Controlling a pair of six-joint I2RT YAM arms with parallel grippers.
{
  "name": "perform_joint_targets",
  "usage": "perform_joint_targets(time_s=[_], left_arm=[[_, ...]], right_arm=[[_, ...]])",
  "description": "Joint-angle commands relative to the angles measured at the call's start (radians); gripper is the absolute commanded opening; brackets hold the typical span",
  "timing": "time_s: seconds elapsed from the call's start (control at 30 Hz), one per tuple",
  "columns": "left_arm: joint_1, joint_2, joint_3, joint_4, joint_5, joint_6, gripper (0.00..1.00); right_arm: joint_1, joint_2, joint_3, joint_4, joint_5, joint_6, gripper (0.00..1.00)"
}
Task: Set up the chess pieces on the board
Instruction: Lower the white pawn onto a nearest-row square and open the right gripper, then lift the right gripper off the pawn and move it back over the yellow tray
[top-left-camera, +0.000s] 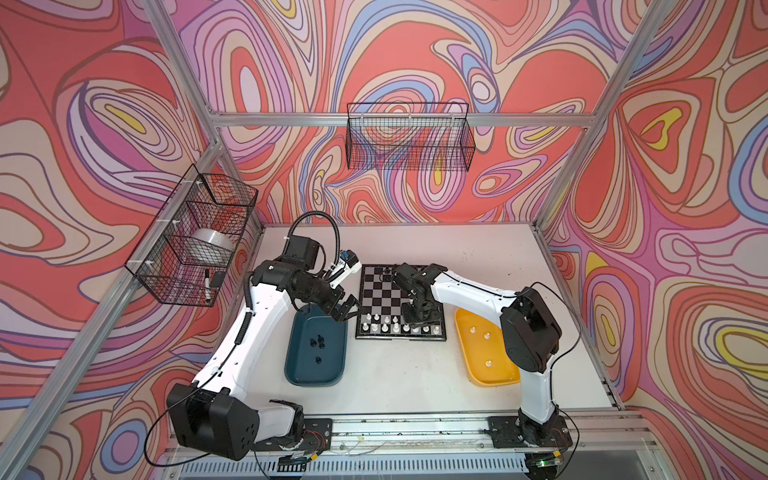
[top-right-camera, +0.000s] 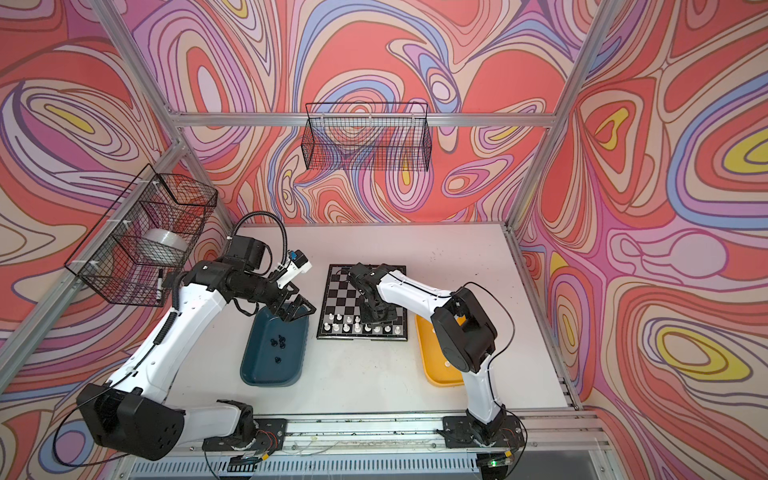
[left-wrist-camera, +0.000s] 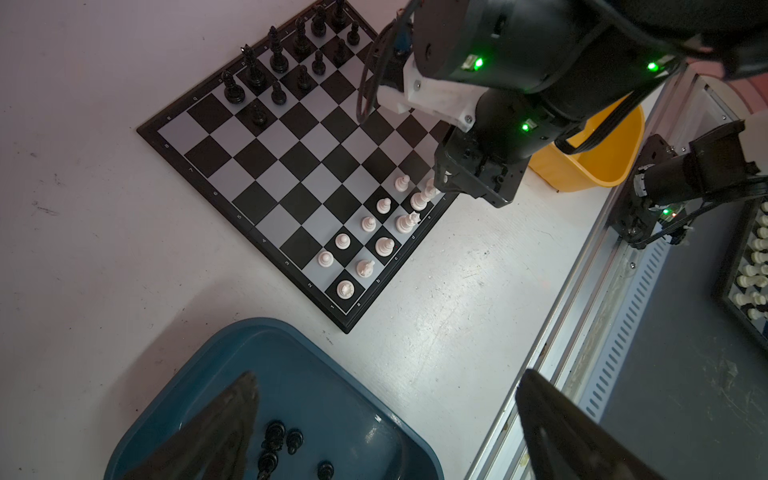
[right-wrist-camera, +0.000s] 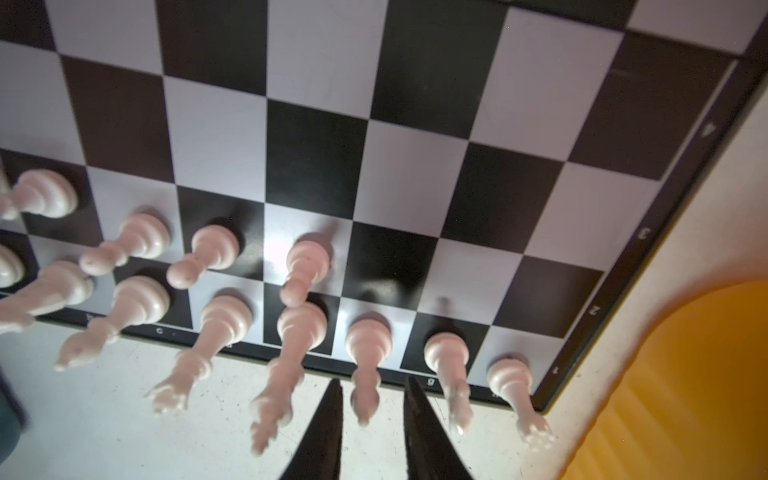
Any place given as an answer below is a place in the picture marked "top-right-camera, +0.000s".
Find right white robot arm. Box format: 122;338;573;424
348;263;506;446

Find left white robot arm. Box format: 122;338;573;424
77;236;315;460

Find black white chess board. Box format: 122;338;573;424
316;264;408;342

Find black pieces in teal tray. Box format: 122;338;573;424
270;335;287;364

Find teal plastic tray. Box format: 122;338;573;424
239;307;309;388

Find yellow plastic tray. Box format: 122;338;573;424
415;315;464;387

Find black marker in basket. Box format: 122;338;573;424
155;269;164;303

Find silver tape roll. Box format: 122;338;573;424
143;228;188;251

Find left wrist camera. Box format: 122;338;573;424
275;250;312;289

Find black wire basket left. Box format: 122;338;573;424
65;165;218;307

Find black wire basket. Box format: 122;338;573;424
65;165;218;307
301;101;432;172

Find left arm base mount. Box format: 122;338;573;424
202;418;288;453

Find black wire basket back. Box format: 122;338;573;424
301;101;432;172

